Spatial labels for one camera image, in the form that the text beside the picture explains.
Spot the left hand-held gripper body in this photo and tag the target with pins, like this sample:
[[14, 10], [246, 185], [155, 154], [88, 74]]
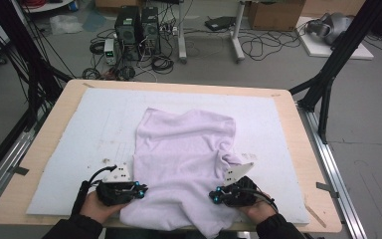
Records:
[[121, 174]]

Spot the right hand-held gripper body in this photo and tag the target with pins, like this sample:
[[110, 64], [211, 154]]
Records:
[[237, 172]]

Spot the pale lilac towel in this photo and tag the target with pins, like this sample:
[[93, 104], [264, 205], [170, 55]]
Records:
[[182, 156]]

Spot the person's left hand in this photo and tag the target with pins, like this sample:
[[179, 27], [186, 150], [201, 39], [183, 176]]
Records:
[[96, 209]]

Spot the person's right hand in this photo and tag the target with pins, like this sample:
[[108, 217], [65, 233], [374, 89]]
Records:
[[260, 209]]

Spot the grey tape strip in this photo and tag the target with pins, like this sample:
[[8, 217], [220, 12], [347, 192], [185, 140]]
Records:
[[19, 170], [326, 189]]

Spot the white grid mat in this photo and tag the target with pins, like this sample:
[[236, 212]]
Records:
[[179, 99]]

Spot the white power supply unit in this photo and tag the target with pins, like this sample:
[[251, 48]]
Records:
[[110, 51]]

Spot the white desk leg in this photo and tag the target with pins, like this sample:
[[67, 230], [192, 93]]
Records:
[[237, 36], [181, 33]]

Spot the wide black computer tower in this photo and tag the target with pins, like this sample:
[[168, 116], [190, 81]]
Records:
[[127, 31]]

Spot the white floor board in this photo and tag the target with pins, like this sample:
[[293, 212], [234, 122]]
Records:
[[315, 48]]

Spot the narrow black computer tower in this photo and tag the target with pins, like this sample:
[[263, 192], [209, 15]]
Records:
[[151, 30]]

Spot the flat black box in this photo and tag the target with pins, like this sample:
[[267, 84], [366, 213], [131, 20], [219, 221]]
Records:
[[220, 23]]

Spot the teal floor sheet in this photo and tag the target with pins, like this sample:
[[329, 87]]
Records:
[[94, 20]]

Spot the clear plastic bag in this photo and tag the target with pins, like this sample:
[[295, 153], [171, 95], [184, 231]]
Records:
[[65, 24]]

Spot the large cardboard box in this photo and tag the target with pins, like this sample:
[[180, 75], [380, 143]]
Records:
[[275, 15]]

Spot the grey rounded device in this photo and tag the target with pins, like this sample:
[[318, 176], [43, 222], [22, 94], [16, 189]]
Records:
[[331, 28]]

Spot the aluminium rail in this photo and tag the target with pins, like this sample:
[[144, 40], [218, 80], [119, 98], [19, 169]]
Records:
[[10, 156], [331, 172]]

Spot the black metal frame stand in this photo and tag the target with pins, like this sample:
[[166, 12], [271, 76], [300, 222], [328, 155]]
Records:
[[338, 56], [23, 49]]

